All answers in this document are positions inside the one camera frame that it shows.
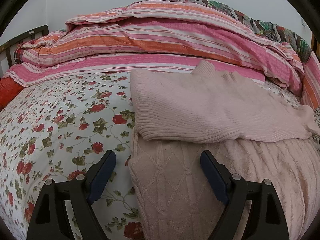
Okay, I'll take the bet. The pink orange striped quilt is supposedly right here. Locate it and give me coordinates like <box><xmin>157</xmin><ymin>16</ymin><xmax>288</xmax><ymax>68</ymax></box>
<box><xmin>5</xmin><ymin>0</ymin><xmax>319</xmax><ymax>109</ymax></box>

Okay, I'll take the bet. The pale pink knit sweater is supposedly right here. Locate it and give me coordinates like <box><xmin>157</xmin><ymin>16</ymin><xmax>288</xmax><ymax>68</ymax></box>
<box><xmin>129</xmin><ymin>61</ymin><xmax>319</xmax><ymax>239</ymax></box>

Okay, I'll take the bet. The white red floral bedsheet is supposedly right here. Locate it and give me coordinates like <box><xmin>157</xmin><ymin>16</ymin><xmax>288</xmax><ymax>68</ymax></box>
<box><xmin>1</xmin><ymin>72</ymin><xmax>319</xmax><ymax>239</ymax></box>

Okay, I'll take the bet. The red orange pillow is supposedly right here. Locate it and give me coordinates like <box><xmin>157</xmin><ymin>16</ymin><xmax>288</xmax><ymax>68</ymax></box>
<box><xmin>0</xmin><ymin>77</ymin><xmax>24</xmax><ymax>110</ymax></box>

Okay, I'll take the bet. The dark patchwork floral blanket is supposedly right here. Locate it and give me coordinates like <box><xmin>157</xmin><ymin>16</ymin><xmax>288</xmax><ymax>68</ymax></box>
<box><xmin>166</xmin><ymin>0</ymin><xmax>315</xmax><ymax>63</ymax></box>

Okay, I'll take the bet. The dark wooden headboard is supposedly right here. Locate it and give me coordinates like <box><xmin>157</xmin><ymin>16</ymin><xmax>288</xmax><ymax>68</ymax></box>
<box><xmin>0</xmin><ymin>24</ymin><xmax>49</xmax><ymax>77</ymax></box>

